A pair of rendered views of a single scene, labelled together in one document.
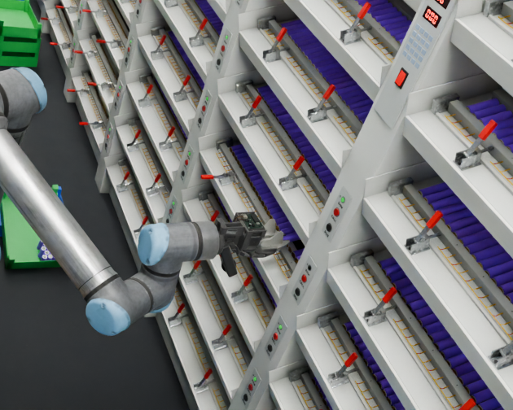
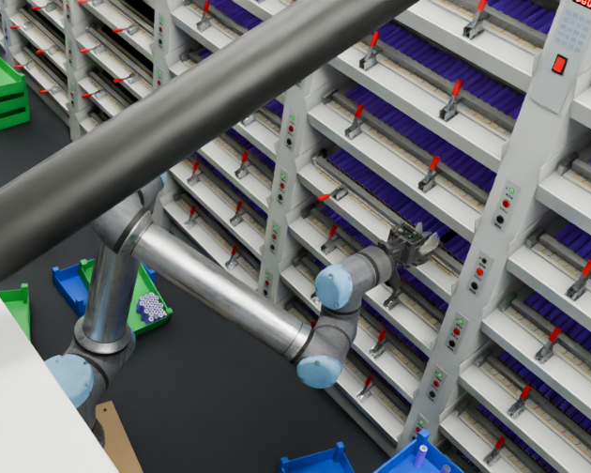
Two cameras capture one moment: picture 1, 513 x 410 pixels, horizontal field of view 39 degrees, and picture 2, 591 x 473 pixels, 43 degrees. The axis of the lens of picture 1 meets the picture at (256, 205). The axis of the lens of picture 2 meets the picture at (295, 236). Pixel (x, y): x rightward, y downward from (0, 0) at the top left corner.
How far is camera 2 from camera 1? 0.49 m
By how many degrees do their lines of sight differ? 9
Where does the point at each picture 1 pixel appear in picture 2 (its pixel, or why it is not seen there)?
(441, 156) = not seen: outside the picture
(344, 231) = (521, 220)
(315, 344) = (506, 328)
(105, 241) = not seen: hidden behind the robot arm
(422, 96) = (586, 77)
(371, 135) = (533, 124)
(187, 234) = (363, 267)
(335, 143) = (480, 137)
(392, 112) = (555, 99)
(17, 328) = (159, 398)
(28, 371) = (192, 436)
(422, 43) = (579, 27)
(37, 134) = not seen: hidden behind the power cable
